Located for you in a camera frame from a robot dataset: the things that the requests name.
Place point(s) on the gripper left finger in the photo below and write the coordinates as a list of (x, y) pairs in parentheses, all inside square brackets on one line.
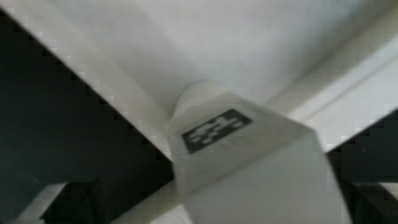
[(67, 205)]

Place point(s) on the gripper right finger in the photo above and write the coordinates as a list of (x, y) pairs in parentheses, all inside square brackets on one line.
[(371, 202)]

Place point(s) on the white table leg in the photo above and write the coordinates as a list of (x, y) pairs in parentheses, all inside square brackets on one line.
[(254, 173)]

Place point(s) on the white square table top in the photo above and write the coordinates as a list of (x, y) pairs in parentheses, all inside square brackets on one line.
[(287, 50)]

